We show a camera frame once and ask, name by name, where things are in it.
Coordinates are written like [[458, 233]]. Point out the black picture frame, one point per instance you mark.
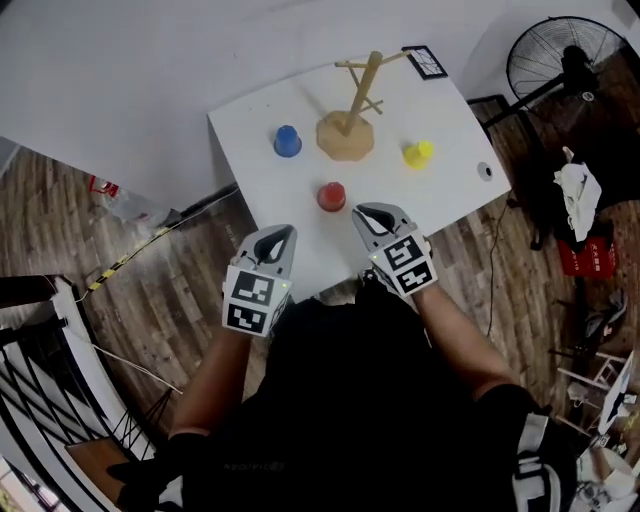
[[425, 62]]

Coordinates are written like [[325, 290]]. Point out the black office chair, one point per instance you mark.
[[615, 175]]

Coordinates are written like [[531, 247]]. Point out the black standing fan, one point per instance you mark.
[[575, 62]]

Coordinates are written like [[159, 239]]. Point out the gray table grommet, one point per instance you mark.
[[484, 171]]

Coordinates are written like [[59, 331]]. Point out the person's left forearm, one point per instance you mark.
[[215, 380]]

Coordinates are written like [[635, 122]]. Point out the red plastic cup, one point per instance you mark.
[[331, 197]]

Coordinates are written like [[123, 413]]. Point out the brown wooden board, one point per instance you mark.
[[95, 465]]

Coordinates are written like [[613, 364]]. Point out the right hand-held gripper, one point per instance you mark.
[[405, 265]]

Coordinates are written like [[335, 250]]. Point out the blue plastic cup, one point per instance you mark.
[[287, 141]]

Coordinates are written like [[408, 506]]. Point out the black stair railing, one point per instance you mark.
[[25, 292]]

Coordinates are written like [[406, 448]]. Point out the yellow plastic cup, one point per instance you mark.
[[417, 155]]

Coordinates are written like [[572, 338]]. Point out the white wooden frame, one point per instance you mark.
[[595, 375]]

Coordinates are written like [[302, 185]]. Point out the red box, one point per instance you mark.
[[590, 260]]

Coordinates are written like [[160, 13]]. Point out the clear red plastic bag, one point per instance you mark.
[[135, 207]]

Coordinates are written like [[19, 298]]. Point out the person's right forearm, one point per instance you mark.
[[455, 340]]

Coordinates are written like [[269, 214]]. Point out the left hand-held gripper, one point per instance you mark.
[[250, 295]]

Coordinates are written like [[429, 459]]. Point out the wooden cup tree stand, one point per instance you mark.
[[345, 137]]

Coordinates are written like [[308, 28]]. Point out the yellow black striped tape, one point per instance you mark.
[[107, 276]]

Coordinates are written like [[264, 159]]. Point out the white crumpled cloth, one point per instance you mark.
[[580, 195]]

